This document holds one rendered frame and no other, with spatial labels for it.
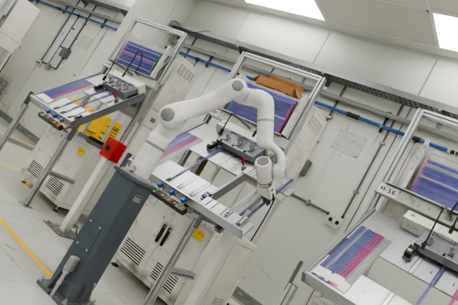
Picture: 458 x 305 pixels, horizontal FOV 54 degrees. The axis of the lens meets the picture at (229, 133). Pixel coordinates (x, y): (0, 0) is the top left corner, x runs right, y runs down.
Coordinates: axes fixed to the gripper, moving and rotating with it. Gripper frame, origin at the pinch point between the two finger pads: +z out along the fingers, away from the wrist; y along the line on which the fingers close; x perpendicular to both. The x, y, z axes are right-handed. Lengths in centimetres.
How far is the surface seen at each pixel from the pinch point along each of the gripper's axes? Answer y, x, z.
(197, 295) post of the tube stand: 9, 54, 34
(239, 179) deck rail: 34.6, -15.0, 17.2
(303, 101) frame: 32, -84, -2
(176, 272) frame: 31, 50, 39
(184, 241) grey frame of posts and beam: 32, 39, 21
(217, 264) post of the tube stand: 7.9, 37.0, 24.3
